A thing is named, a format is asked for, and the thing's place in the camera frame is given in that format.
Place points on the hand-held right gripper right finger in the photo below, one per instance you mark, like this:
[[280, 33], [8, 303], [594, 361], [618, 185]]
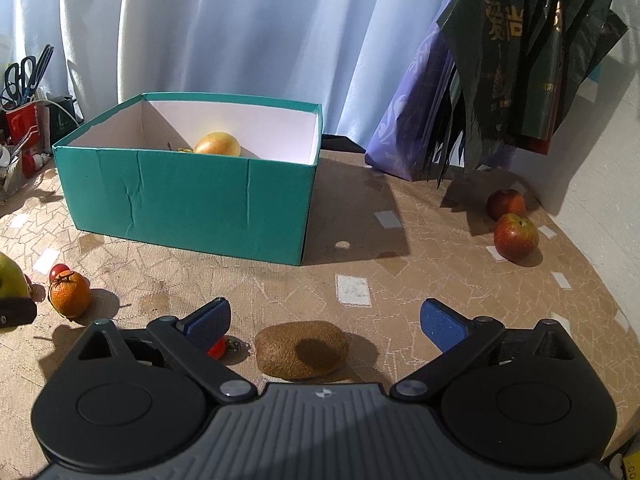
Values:
[[445, 325]]

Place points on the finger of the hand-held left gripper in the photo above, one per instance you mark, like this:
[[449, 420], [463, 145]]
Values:
[[15, 312]]

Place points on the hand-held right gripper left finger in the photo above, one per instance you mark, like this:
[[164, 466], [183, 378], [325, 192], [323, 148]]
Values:
[[207, 322]]

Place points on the red cherry tomato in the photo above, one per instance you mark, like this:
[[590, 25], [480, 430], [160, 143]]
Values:
[[218, 349], [29, 286], [56, 271]]

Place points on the large green pear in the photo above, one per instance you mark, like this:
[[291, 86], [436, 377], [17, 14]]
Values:
[[11, 277]]

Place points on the orange tangerine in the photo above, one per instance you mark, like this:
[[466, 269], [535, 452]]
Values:
[[70, 297]]

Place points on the brown kiwi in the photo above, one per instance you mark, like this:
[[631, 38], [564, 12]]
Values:
[[300, 350]]

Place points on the teal cardboard box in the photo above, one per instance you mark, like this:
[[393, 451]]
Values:
[[200, 200]]

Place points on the yellow pear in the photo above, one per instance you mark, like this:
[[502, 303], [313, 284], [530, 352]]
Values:
[[217, 145]]

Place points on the red apple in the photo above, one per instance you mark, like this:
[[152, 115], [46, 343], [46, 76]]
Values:
[[516, 237], [506, 203]]

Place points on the glass jar with spoons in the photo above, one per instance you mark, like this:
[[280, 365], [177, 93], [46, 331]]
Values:
[[11, 172]]

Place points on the small red white bottle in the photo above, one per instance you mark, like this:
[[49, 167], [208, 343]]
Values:
[[36, 161]]

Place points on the red pen cup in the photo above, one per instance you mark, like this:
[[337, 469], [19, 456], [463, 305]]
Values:
[[25, 125]]

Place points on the dark green electric appliance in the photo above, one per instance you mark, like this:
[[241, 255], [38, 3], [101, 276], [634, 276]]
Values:
[[64, 115]]

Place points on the purple paper bag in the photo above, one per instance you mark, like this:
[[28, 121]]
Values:
[[400, 125]]

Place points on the black scissors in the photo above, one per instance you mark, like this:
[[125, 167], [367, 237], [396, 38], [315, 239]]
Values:
[[17, 80]]

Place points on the dark green plastic bag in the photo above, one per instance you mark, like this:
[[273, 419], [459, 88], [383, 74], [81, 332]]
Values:
[[525, 60]]

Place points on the light blue curtain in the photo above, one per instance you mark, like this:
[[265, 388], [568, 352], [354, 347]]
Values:
[[225, 35]]

